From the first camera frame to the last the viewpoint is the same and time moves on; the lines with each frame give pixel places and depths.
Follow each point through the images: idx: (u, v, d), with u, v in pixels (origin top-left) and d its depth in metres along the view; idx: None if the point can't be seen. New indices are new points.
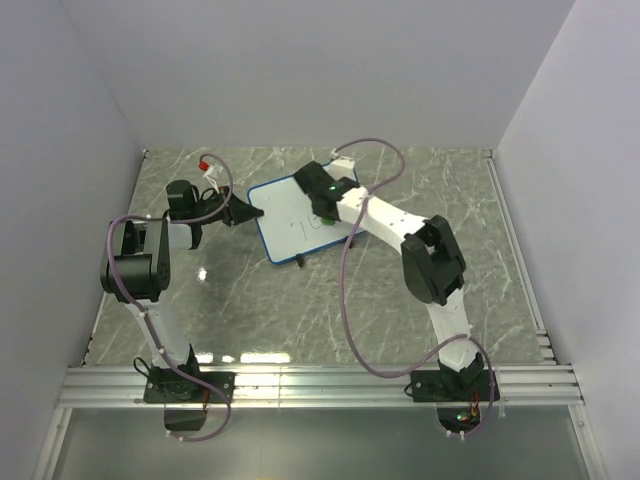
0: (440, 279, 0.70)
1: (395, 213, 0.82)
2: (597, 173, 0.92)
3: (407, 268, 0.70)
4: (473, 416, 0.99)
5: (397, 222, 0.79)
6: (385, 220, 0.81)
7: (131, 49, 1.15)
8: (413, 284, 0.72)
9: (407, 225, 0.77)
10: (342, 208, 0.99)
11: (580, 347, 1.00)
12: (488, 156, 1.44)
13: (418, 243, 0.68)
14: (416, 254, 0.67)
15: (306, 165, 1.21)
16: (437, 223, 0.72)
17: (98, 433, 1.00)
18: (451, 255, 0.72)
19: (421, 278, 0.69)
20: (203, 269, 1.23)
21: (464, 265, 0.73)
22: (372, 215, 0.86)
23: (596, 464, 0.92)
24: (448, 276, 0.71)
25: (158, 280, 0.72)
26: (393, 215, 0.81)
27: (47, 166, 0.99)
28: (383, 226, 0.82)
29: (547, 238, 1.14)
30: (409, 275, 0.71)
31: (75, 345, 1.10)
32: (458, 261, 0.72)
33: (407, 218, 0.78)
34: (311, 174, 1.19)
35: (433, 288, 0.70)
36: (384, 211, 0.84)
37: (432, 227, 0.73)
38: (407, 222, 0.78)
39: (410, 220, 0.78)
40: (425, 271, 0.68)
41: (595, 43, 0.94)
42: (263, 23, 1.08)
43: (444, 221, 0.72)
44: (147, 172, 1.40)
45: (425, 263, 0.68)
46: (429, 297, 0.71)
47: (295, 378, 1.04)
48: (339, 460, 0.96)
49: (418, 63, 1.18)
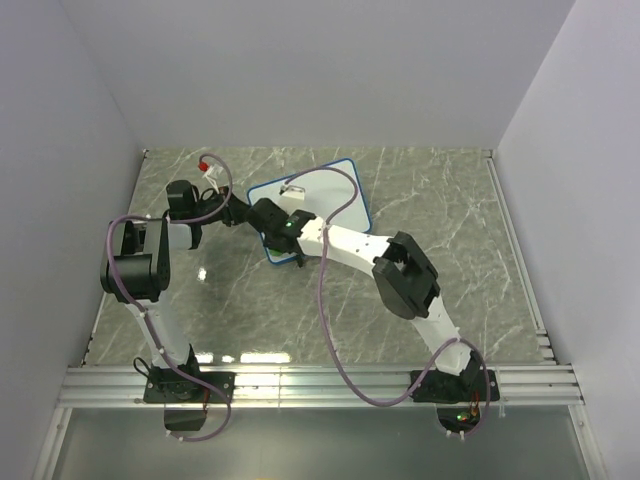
0: (417, 294, 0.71)
1: (356, 238, 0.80)
2: (596, 172, 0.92)
3: (382, 289, 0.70)
4: (473, 416, 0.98)
5: (361, 247, 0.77)
6: (348, 247, 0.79)
7: (131, 49, 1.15)
8: (391, 303, 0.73)
9: (374, 248, 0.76)
10: (304, 244, 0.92)
11: (580, 347, 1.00)
12: (488, 156, 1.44)
13: (388, 264, 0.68)
14: (390, 276, 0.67)
15: (258, 203, 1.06)
16: (400, 238, 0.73)
17: (99, 433, 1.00)
18: (422, 267, 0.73)
19: (400, 297, 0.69)
20: (203, 269, 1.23)
21: (436, 272, 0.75)
22: (333, 245, 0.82)
23: (596, 464, 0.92)
24: (424, 287, 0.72)
25: (158, 280, 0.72)
26: (354, 240, 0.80)
27: (47, 166, 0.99)
28: (347, 253, 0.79)
29: (547, 239, 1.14)
30: (386, 295, 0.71)
31: (75, 345, 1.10)
32: (429, 271, 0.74)
33: (371, 240, 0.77)
34: (263, 212, 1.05)
35: (414, 303, 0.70)
36: (345, 238, 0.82)
37: (396, 243, 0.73)
38: (373, 245, 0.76)
39: (374, 241, 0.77)
40: (401, 290, 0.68)
41: (595, 44, 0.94)
42: (263, 23, 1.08)
43: (406, 234, 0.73)
44: (148, 172, 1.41)
45: (400, 282, 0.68)
46: (411, 312, 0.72)
47: (295, 378, 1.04)
48: (339, 460, 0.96)
49: (417, 62, 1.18)
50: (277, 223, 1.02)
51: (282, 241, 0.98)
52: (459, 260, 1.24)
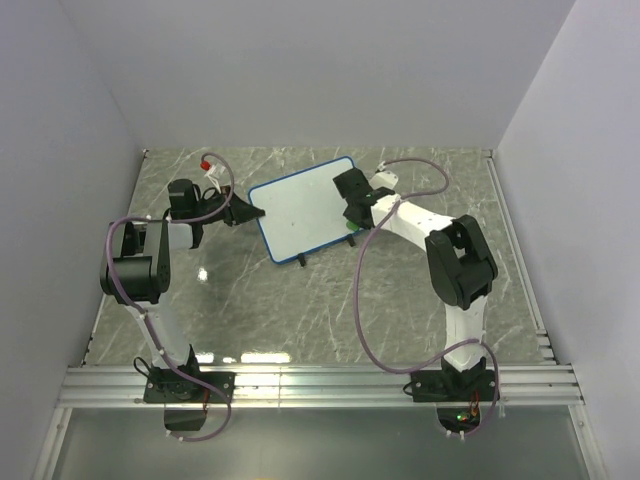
0: (467, 281, 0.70)
1: (423, 214, 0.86)
2: (595, 171, 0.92)
3: (433, 265, 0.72)
4: (473, 416, 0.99)
5: (425, 221, 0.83)
6: (413, 220, 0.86)
7: (132, 49, 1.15)
8: (440, 285, 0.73)
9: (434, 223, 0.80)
10: (374, 212, 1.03)
11: (581, 347, 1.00)
12: (488, 156, 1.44)
13: (444, 239, 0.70)
14: (440, 249, 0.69)
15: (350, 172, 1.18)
16: (465, 221, 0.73)
17: (98, 433, 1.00)
18: (481, 257, 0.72)
19: (447, 275, 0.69)
20: (203, 269, 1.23)
21: (495, 270, 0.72)
22: (401, 216, 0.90)
23: (596, 463, 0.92)
24: (477, 277, 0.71)
25: (157, 283, 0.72)
26: (421, 216, 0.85)
27: (47, 166, 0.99)
28: (411, 226, 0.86)
29: (547, 238, 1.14)
30: (436, 274, 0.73)
31: (75, 345, 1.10)
32: (487, 264, 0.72)
33: (434, 217, 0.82)
34: (349, 180, 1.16)
35: (459, 289, 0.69)
36: (415, 212, 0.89)
37: (460, 227, 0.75)
38: (434, 220, 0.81)
39: (437, 219, 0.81)
40: (449, 268, 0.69)
41: (596, 43, 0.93)
42: (262, 22, 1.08)
43: (472, 219, 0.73)
44: (147, 172, 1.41)
45: (450, 259, 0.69)
46: (455, 299, 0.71)
47: (295, 378, 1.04)
48: (339, 460, 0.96)
49: (418, 62, 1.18)
50: (360, 194, 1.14)
51: (358, 209, 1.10)
52: None
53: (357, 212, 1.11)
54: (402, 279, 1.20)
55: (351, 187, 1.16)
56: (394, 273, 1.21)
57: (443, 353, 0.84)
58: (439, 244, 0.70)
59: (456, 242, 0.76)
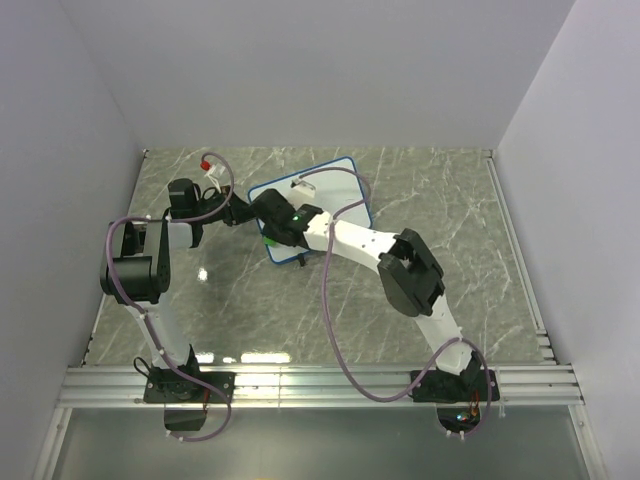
0: (421, 292, 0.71)
1: (364, 232, 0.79)
2: (596, 172, 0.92)
3: (387, 285, 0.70)
4: (473, 416, 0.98)
5: (369, 242, 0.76)
6: (354, 243, 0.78)
7: (131, 49, 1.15)
8: (395, 300, 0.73)
9: (379, 244, 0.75)
10: (309, 238, 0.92)
11: (581, 347, 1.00)
12: (488, 156, 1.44)
13: (394, 261, 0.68)
14: (395, 273, 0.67)
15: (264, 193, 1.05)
16: (407, 236, 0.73)
17: (98, 433, 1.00)
18: (428, 265, 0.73)
19: (403, 294, 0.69)
20: (203, 269, 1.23)
21: (441, 270, 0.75)
22: (340, 240, 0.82)
23: (596, 464, 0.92)
24: (429, 286, 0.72)
25: (158, 283, 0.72)
26: (362, 235, 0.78)
27: (47, 166, 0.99)
28: (353, 248, 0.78)
29: (547, 238, 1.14)
30: (391, 293, 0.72)
31: (75, 345, 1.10)
32: (434, 269, 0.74)
33: (378, 237, 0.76)
34: (270, 203, 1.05)
35: (417, 301, 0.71)
36: (352, 233, 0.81)
37: (403, 241, 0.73)
38: (379, 241, 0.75)
39: (382, 237, 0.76)
40: (406, 287, 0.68)
41: (596, 45, 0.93)
42: (262, 22, 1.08)
43: (413, 232, 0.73)
44: (147, 172, 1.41)
45: (405, 279, 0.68)
46: (416, 311, 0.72)
47: (295, 378, 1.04)
48: (339, 460, 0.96)
49: (417, 62, 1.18)
50: (284, 217, 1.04)
51: (289, 234, 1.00)
52: (459, 260, 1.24)
53: (289, 238, 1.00)
54: None
55: (272, 211, 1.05)
56: None
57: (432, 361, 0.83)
58: (392, 268, 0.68)
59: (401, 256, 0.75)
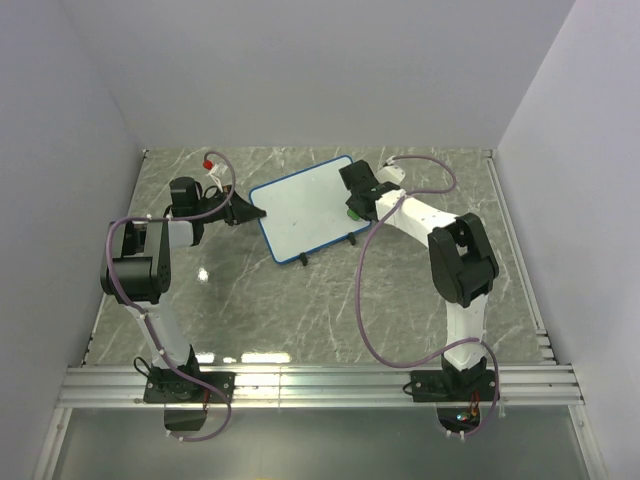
0: (468, 277, 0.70)
1: (427, 210, 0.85)
2: (596, 171, 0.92)
3: (436, 263, 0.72)
4: (473, 416, 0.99)
5: (429, 217, 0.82)
6: (417, 216, 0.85)
7: (132, 49, 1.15)
8: (441, 283, 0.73)
9: (438, 219, 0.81)
10: (378, 206, 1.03)
11: (581, 347, 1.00)
12: (488, 156, 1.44)
13: (446, 236, 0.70)
14: (443, 247, 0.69)
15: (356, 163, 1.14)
16: (469, 219, 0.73)
17: (98, 433, 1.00)
18: (483, 255, 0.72)
19: (447, 273, 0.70)
20: (203, 269, 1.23)
21: (496, 269, 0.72)
22: (404, 211, 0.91)
23: (595, 464, 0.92)
24: (478, 276, 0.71)
25: (158, 284, 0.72)
26: (425, 212, 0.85)
27: (47, 166, 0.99)
28: (414, 221, 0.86)
29: (547, 239, 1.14)
30: (438, 272, 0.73)
31: (75, 345, 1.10)
32: (489, 262, 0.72)
33: (438, 215, 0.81)
34: (356, 173, 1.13)
35: (461, 287, 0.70)
36: (418, 208, 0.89)
37: (464, 225, 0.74)
38: (438, 217, 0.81)
39: (441, 216, 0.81)
40: (451, 266, 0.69)
41: (595, 43, 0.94)
42: (262, 22, 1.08)
43: (476, 218, 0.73)
44: (148, 172, 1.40)
45: (453, 258, 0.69)
46: (455, 297, 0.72)
47: (295, 378, 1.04)
48: (339, 460, 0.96)
49: (417, 63, 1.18)
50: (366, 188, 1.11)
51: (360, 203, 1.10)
52: None
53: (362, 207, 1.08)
54: (402, 278, 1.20)
55: (357, 180, 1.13)
56: (394, 273, 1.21)
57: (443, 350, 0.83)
58: (441, 242, 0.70)
59: (460, 240, 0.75)
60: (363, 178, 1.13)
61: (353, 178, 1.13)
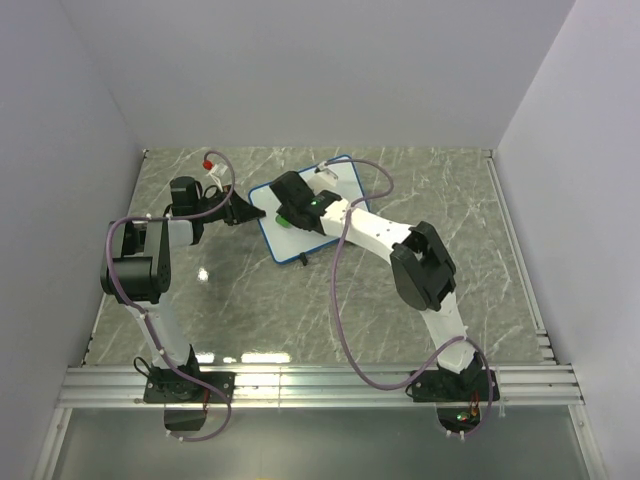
0: (431, 285, 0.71)
1: (380, 222, 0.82)
2: (597, 175, 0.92)
3: (398, 277, 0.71)
4: (473, 416, 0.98)
5: (383, 232, 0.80)
6: (371, 231, 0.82)
7: (132, 49, 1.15)
8: (405, 293, 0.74)
9: (394, 233, 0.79)
10: (325, 222, 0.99)
11: (581, 348, 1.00)
12: (488, 156, 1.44)
13: (408, 252, 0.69)
14: (407, 264, 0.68)
15: (285, 175, 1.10)
16: (423, 229, 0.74)
17: (98, 433, 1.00)
18: (441, 259, 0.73)
19: (414, 285, 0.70)
20: (203, 269, 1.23)
21: (454, 268, 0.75)
22: (355, 228, 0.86)
23: (596, 464, 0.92)
24: (440, 280, 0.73)
25: (158, 283, 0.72)
26: (378, 225, 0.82)
27: (47, 166, 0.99)
28: (369, 237, 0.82)
29: (547, 239, 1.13)
30: (402, 284, 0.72)
31: (75, 345, 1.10)
32: (447, 265, 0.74)
33: (393, 227, 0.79)
34: (290, 185, 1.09)
35: (427, 295, 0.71)
36: (368, 222, 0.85)
37: (418, 234, 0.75)
38: (394, 230, 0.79)
39: (396, 229, 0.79)
40: (416, 279, 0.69)
41: (595, 46, 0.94)
42: (262, 22, 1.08)
43: (429, 226, 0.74)
44: (147, 172, 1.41)
45: (416, 270, 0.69)
46: (423, 304, 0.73)
47: (295, 378, 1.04)
48: (339, 460, 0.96)
49: (417, 64, 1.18)
50: (302, 200, 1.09)
51: (306, 218, 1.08)
52: (459, 260, 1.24)
53: (306, 221, 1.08)
54: None
55: (292, 193, 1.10)
56: None
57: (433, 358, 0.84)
58: (404, 259, 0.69)
59: (413, 247, 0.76)
60: (298, 191, 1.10)
61: (289, 193, 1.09)
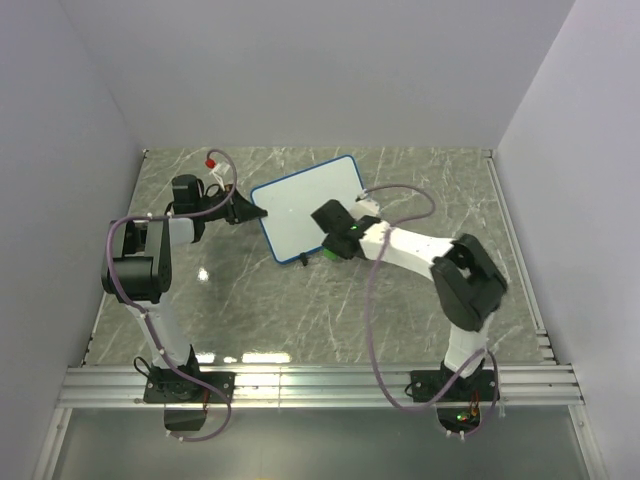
0: (478, 300, 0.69)
1: (420, 239, 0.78)
2: (597, 175, 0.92)
3: (442, 291, 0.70)
4: (473, 416, 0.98)
5: (424, 247, 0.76)
6: (411, 249, 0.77)
7: (131, 49, 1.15)
8: (451, 310, 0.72)
9: (435, 249, 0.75)
10: (365, 245, 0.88)
11: (581, 348, 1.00)
12: (488, 156, 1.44)
13: (448, 264, 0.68)
14: (447, 275, 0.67)
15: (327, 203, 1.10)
16: (466, 240, 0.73)
17: (98, 433, 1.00)
18: (489, 274, 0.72)
19: (458, 301, 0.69)
20: (203, 269, 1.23)
21: (504, 284, 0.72)
22: (394, 247, 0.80)
23: (596, 464, 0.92)
24: (490, 297, 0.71)
25: (158, 283, 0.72)
26: (419, 242, 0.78)
27: (46, 165, 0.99)
28: (409, 255, 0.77)
29: (548, 240, 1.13)
30: (446, 300, 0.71)
31: (75, 345, 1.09)
32: (496, 280, 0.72)
33: (434, 242, 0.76)
34: (331, 213, 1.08)
35: (473, 311, 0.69)
36: (408, 240, 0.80)
37: (460, 247, 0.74)
38: (434, 246, 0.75)
39: (437, 243, 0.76)
40: (460, 293, 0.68)
41: (595, 46, 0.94)
42: (262, 22, 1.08)
43: (472, 238, 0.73)
44: (148, 172, 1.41)
45: (460, 283, 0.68)
46: (469, 322, 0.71)
47: (295, 378, 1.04)
48: (339, 459, 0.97)
49: (417, 64, 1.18)
50: (344, 226, 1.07)
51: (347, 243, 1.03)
52: None
53: (347, 247, 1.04)
54: (401, 279, 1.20)
55: (332, 220, 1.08)
56: (394, 273, 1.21)
57: (457, 374, 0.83)
58: (443, 270, 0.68)
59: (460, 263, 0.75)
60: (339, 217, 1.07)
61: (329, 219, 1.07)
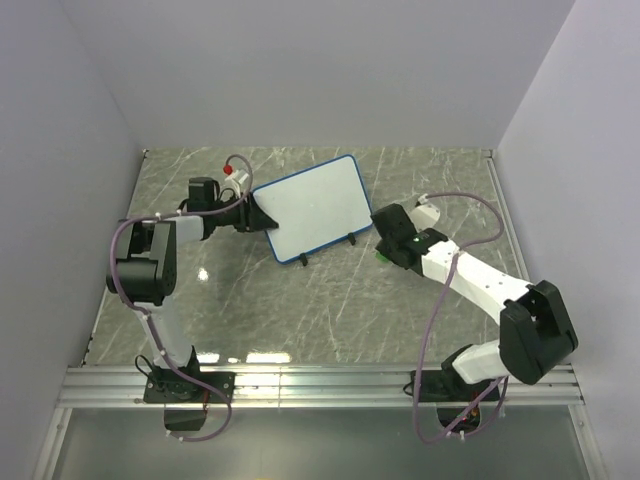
0: (542, 356, 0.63)
1: (491, 272, 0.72)
2: (598, 175, 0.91)
3: (506, 339, 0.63)
4: (473, 416, 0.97)
5: (494, 284, 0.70)
6: (479, 281, 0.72)
7: (131, 48, 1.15)
8: (508, 357, 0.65)
9: (509, 289, 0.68)
10: (425, 263, 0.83)
11: (581, 348, 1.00)
12: (488, 156, 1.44)
13: (523, 315, 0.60)
14: (520, 328, 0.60)
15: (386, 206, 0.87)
16: (546, 290, 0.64)
17: (98, 433, 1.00)
18: (561, 330, 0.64)
19: (524, 355, 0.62)
20: (203, 269, 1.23)
21: (573, 342, 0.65)
22: (461, 274, 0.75)
23: (596, 464, 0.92)
24: (555, 354, 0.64)
25: (162, 286, 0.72)
26: (489, 275, 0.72)
27: (46, 165, 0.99)
28: (475, 287, 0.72)
29: (547, 240, 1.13)
30: (507, 348, 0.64)
31: (75, 345, 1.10)
32: (566, 337, 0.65)
33: (507, 281, 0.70)
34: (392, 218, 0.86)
35: (536, 368, 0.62)
36: (477, 269, 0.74)
37: (537, 294, 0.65)
38: (507, 285, 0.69)
39: (510, 283, 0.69)
40: (528, 347, 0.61)
41: (596, 46, 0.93)
42: (262, 23, 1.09)
43: (554, 288, 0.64)
44: (148, 172, 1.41)
45: (529, 337, 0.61)
46: (526, 375, 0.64)
47: (296, 378, 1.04)
48: (339, 459, 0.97)
49: (417, 64, 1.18)
50: (406, 234, 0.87)
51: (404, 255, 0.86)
52: None
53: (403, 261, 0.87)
54: (401, 279, 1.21)
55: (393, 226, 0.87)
56: (394, 273, 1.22)
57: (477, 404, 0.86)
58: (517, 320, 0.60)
59: (532, 309, 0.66)
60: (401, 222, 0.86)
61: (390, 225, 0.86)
